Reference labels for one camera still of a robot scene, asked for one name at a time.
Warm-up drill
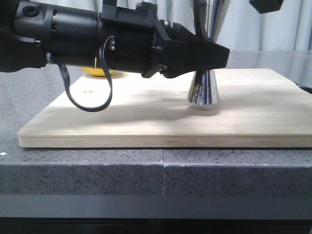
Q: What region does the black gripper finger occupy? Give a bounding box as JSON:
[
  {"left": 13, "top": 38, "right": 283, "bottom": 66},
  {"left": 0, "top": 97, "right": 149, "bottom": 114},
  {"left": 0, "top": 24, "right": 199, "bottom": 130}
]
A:
[
  {"left": 156, "top": 20, "right": 230, "bottom": 78},
  {"left": 249, "top": 0, "right": 284, "bottom": 14}
]

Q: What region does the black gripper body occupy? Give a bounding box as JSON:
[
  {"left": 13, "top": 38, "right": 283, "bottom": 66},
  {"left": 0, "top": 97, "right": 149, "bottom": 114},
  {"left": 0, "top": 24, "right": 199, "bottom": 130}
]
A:
[{"left": 97, "top": 0, "right": 169, "bottom": 78}]

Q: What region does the silver steel jigger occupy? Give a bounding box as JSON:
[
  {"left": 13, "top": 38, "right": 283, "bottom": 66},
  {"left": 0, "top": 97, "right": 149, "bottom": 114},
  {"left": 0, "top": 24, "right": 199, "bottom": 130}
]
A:
[{"left": 187, "top": 0, "right": 230, "bottom": 106}]

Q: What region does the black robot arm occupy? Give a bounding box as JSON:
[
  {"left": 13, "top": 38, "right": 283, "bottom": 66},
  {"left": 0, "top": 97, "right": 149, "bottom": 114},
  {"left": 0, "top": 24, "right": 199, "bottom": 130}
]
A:
[{"left": 0, "top": 0, "right": 230, "bottom": 78}]

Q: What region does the yellow lemon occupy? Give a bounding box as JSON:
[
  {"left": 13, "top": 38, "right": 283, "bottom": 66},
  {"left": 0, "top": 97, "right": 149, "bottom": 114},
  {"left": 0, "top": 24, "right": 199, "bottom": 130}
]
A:
[{"left": 81, "top": 67, "right": 106, "bottom": 77}]

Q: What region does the wooden cutting board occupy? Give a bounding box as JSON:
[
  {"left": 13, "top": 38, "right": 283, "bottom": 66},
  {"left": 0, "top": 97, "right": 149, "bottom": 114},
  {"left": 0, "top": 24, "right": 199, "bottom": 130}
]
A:
[{"left": 18, "top": 69, "right": 312, "bottom": 148}]

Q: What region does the black ribbon cable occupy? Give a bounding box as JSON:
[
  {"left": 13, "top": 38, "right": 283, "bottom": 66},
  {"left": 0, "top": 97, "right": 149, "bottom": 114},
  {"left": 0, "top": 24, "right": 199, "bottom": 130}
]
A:
[{"left": 46, "top": 36, "right": 116, "bottom": 113}]

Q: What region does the black board handle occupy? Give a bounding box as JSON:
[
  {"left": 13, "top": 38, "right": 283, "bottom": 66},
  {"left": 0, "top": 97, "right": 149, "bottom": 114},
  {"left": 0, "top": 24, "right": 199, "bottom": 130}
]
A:
[{"left": 296, "top": 83, "right": 312, "bottom": 94}]

